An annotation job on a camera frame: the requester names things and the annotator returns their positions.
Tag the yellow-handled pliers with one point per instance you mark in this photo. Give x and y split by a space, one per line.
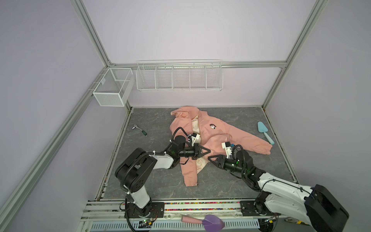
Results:
293 220

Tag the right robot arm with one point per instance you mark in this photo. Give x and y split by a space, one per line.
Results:
315 206

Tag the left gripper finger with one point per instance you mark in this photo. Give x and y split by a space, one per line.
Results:
203 149
205 155

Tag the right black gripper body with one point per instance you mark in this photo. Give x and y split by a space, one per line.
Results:
229 165

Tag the white mesh box basket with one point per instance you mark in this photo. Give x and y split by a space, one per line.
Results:
114 87

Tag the white wire shelf basket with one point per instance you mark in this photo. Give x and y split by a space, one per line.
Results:
180 75

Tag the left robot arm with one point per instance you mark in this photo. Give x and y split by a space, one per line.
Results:
135 170

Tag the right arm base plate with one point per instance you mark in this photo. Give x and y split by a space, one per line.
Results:
248 209

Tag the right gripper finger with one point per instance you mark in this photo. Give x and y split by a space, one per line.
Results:
214 157
216 162

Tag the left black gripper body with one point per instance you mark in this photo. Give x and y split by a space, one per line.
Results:
190 152

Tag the small green-handled screwdriver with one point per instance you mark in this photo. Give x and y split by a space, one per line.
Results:
138 128

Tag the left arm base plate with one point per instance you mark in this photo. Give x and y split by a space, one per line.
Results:
151 210

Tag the pink zip jacket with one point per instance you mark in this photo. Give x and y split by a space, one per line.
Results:
213 132

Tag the purple pink-handled scoop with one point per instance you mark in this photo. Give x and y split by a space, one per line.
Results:
211 223

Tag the teal plastic trowel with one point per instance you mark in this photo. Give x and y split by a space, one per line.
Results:
263 129

